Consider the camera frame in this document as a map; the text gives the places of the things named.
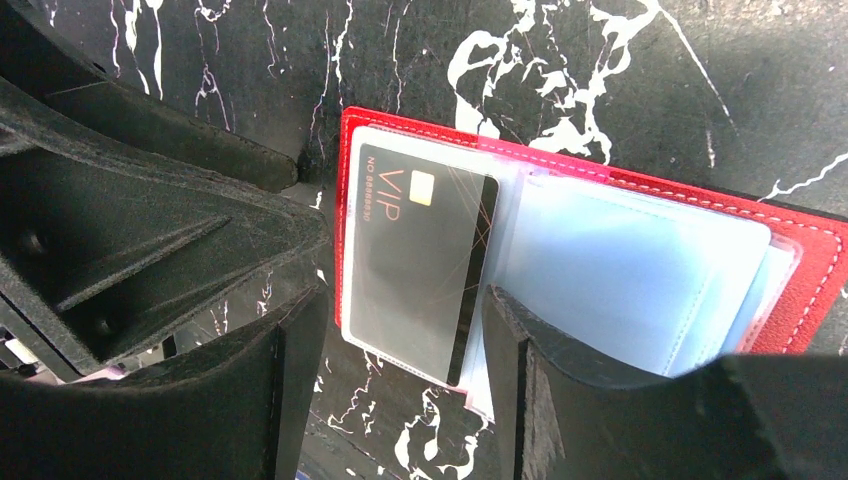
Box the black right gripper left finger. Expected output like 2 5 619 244
1 288 329 479

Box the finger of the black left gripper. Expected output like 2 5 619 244
1 1 298 193
1 82 330 381

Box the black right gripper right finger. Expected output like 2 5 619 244
482 286 847 479

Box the red leather card holder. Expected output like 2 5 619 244
335 107 847 419

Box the black VIP card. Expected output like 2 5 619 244
341 143 499 387

